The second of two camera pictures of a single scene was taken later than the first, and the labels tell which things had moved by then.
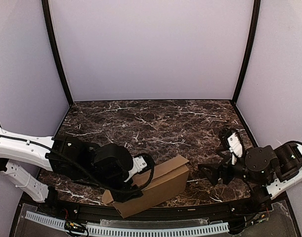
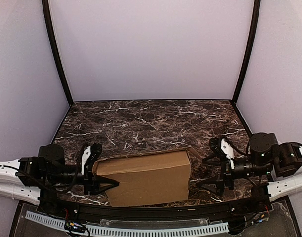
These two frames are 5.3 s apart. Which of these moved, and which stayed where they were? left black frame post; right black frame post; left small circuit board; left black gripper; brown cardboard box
Moved: brown cardboard box; left black gripper
Stayed: right black frame post; left small circuit board; left black frame post
